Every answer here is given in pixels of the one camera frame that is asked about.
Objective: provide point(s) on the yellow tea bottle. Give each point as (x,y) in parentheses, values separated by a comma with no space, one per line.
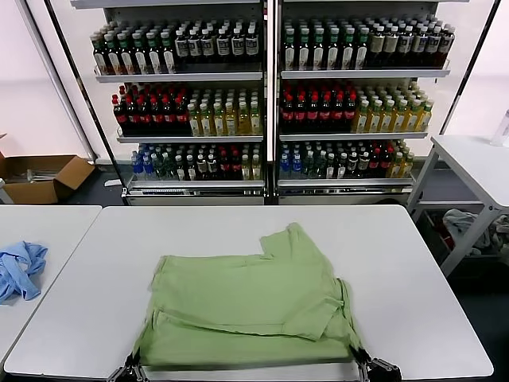
(219,122)
(362,120)
(244,122)
(231,122)
(426,118)
(387,119)
(401,119)
(194,122)
(206,122)
(374,120)
(413,119)
(256,120)

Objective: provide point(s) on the red item in crate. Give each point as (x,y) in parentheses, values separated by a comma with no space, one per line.
(444,241)

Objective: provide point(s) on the metal rods bundle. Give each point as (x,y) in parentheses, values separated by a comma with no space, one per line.
(40,176)

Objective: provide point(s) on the dark bottle white label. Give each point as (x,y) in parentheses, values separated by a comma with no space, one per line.
(406,45)
(237,45)
(448,43)
(207,47)
(251,44)
(194,47)
(222,45)
(434,44)
(181,47)
(420,45)

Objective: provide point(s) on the black slanted pole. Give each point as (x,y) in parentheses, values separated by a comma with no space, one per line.
(469,66)
(86,100)

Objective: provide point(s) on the dark bottle beige label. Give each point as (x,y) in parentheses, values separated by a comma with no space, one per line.
(391,45)
(377,45)

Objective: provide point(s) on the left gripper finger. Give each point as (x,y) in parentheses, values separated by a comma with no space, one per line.
(125,368)
(140,372)

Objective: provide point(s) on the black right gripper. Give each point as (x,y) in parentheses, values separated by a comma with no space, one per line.
(383,377)

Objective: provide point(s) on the open cardboard box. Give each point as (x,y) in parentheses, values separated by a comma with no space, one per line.
(67,176)

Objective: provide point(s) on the dark storage crate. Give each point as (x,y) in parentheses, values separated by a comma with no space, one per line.
(431,228)

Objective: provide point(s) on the grey metal drinks shelf unit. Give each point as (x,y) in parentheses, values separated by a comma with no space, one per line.
(179,76)
(358,74)

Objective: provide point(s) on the grey slanted pole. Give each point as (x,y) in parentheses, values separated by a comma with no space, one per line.
(58,80)

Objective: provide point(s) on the clear plastic bottle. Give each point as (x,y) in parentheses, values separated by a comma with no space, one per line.
(502,132)

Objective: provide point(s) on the grey crumpled cloth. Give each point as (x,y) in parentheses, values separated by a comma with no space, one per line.
(461,220)
(502,230)

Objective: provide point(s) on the green T-shirt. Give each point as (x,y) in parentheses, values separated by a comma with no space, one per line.
(238,298)

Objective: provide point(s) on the white table grey legs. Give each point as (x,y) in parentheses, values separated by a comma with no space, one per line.
(469,160)

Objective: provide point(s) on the white paper scrap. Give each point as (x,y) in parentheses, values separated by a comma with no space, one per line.
(111,183)

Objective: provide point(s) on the crumpled blue cloth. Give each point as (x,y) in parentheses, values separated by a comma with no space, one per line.
(20,275)

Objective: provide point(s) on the cola bottle red cap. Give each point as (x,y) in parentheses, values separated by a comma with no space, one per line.
(338,116)
(131,116)
(312,116)
(325,116)
(300,116)
(287,116)
(144,116)
(157,116)
(118,116)
(350,115)
(169,116)
(181,116)

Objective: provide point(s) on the blue drink bottle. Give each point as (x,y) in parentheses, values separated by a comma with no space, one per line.
(137,166)
(148,166)
(284,166)
(296,166)

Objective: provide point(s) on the dark bottle green cap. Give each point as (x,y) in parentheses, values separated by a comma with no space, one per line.
(154,56)
(304,51)
(289,51)
(99,57)
(319,51)
(348,51)
(334,51)
(168,56)
(112,57)
(126,57)
(140,57)
(362,51)

